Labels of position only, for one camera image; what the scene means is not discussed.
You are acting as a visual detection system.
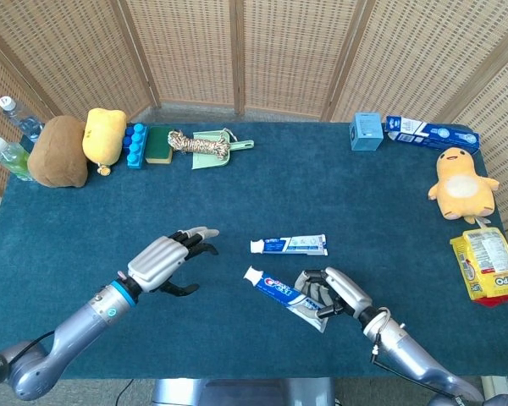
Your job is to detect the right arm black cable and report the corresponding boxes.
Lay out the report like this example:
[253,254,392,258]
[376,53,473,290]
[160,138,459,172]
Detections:
[370,307,416,376]

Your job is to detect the yellow plush toy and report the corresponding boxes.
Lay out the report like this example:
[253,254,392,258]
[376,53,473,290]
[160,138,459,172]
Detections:
[81,107,128,176]

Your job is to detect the brown plush toy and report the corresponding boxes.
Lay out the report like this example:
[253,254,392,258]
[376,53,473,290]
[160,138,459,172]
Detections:
[26,114,89,189]

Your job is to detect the blue toothpaste carton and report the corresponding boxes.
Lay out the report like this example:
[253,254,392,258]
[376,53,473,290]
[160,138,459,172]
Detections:
[384,115,481,155]

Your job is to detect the blue toy building brick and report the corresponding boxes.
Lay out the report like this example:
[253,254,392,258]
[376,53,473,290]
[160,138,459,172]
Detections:
[124,122,149,170]

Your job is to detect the green liquid bottle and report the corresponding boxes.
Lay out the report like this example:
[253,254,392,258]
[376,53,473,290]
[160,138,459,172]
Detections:
[0,136,35,182]

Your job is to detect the black floor cable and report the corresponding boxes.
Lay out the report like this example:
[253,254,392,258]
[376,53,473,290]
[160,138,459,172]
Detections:
[116,378,135,406]

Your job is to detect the green yellow sponge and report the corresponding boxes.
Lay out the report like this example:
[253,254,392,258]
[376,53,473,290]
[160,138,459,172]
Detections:
[145,126,174,165]

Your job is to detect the light blue cardboard box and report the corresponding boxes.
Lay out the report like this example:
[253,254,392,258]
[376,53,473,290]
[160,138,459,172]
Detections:
[349,112,384,152]

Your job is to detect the blue white toothpaste tube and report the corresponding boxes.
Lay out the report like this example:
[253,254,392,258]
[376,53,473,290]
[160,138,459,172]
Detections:
[242,265,329,334]
[249,233,329,257]

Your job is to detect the orange duck plush toy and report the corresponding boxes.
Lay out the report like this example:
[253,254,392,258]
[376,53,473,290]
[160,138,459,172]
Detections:
[427,146,501,225]

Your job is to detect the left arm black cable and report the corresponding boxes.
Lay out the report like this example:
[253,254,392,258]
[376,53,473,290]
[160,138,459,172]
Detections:
[23,331,56,352]

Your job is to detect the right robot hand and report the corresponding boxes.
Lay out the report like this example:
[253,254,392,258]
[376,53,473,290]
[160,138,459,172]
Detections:
[294,266,373,321]

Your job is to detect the coiled speckled rope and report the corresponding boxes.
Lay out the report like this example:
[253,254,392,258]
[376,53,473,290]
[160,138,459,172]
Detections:
[167,129,232,156]

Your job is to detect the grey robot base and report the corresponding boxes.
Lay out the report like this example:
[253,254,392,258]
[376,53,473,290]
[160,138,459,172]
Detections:
[152,377,335,406]

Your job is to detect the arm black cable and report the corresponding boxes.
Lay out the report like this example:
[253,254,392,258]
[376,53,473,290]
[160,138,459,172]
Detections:
[370,307,416,376]
[23,331,56,352]

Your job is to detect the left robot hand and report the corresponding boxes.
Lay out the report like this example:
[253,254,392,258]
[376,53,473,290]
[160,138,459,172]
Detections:
[126,226,220,298]

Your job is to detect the yellow snack bag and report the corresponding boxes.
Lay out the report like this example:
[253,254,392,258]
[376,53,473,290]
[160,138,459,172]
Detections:
[449,227,508,308]

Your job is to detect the wicker folding screen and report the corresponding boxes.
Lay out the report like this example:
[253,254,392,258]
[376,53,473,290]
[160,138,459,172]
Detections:
[0,0,508,255]

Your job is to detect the clear water bottle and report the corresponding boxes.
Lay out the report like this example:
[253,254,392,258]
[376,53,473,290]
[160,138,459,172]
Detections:
[0,96,46,143]

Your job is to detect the light green dustpan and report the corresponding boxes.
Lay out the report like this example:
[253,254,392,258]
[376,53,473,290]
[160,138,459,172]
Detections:
[191,129,255,171]

